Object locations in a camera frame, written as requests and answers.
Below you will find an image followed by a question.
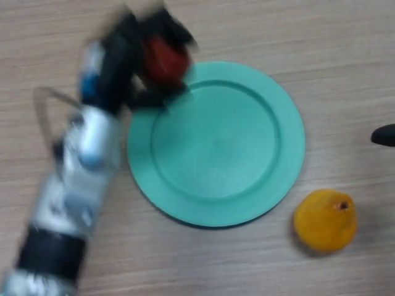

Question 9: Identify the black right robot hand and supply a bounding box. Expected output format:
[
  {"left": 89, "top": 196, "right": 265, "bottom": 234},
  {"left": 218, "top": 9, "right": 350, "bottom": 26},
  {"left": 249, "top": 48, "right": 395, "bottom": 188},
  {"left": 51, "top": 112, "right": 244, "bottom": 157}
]
[{"left": 370, "top": 123, "right": 395, "bottom": 146}]

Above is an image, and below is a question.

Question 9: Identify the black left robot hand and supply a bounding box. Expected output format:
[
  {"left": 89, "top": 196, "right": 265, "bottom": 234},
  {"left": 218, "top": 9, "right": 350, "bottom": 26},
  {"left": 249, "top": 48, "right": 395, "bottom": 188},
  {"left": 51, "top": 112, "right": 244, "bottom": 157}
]
[{"left": 79, "top": 0, "right": 200, "bottom": 119}]

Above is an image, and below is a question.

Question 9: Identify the red apple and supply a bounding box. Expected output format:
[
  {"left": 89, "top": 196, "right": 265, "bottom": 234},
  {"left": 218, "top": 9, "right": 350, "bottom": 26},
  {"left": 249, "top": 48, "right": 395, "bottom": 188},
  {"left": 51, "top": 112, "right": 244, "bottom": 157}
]
[{"left": 143, "top": 35, "right": 193, "bottom": 86}]

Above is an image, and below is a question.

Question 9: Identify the green round plate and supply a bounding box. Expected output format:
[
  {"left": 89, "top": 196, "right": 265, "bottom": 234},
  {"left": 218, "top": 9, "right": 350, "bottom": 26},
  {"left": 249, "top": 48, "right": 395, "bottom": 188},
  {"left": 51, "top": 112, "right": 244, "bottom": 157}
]
[{"left": 127, "top": 61, "right": 306, "bottom": 229}]

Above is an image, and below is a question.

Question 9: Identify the yellow pear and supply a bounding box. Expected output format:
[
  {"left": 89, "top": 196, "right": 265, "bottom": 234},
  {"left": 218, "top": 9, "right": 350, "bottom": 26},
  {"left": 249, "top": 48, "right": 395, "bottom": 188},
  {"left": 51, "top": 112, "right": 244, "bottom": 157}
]
[{"left": 293, "top": 189, "right": 359, "bottom": 254}]

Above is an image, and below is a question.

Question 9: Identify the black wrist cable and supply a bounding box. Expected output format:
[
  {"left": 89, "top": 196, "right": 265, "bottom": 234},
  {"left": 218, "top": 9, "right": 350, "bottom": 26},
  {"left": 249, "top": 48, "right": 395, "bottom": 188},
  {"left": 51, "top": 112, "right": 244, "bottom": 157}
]
[{"left": 33, "top": 87, "right": 81, "bottom": 149}]

